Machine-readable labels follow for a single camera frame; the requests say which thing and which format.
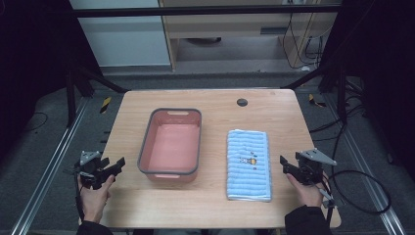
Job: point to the yellow black striped tape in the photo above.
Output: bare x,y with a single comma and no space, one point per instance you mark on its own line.
313,100
105,104

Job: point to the black horizontal bar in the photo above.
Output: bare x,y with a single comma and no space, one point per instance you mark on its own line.
195,11

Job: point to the person's right hand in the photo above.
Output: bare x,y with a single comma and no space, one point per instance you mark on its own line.
306,194

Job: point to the black metal stand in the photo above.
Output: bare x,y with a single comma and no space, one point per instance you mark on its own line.
341,94
70,98

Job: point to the white cabinet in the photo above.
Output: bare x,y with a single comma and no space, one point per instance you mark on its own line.
124,39

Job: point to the pink plastic basin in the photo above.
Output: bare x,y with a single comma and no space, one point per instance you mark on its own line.
171,147

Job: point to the person's left hand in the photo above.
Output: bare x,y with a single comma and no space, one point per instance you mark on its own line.
94,197

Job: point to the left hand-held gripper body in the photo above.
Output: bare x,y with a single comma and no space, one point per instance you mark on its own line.
88,167

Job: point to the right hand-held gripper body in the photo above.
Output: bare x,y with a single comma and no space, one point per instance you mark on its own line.
310,168

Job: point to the dark curtain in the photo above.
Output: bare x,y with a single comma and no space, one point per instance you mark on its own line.
32,65
385,65

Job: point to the blue striped towel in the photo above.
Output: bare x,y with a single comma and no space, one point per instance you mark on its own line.
248,176

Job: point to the aluminium floor rail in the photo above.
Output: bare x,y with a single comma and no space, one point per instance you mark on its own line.
365,169
52,166

